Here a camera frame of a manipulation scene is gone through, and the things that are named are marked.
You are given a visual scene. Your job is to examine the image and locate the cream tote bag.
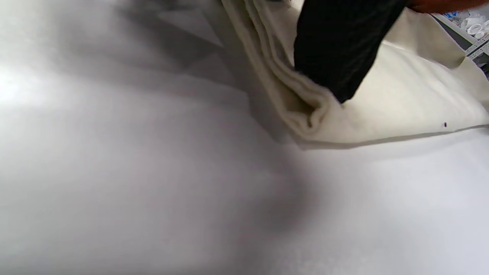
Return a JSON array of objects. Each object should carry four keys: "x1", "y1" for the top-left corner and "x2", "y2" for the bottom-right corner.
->
[{"x1": 221, "y1": 0, "x2": 489, "y2": 149}]

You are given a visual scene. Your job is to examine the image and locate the person's left hand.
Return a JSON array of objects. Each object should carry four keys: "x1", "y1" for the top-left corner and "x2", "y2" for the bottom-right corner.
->
[{"x1": 293, "y1": 0, "x2": 408, "y2": 104}]

